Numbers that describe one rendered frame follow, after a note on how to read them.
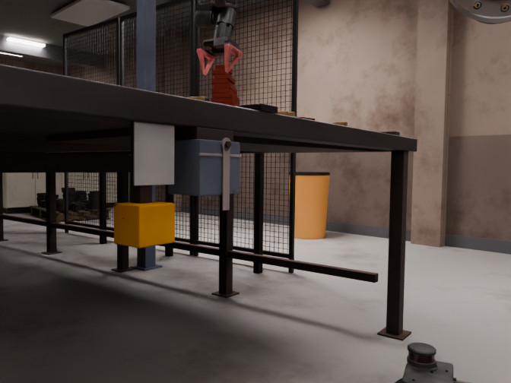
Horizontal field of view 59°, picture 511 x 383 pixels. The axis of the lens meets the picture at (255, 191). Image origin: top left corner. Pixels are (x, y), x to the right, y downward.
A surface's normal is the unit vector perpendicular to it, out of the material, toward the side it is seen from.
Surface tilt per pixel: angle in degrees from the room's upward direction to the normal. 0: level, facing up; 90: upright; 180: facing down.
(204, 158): 90
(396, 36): 90
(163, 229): 90
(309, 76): 90
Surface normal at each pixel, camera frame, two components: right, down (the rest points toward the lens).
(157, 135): 0.80, 0.04
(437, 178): -0.69, 0.03
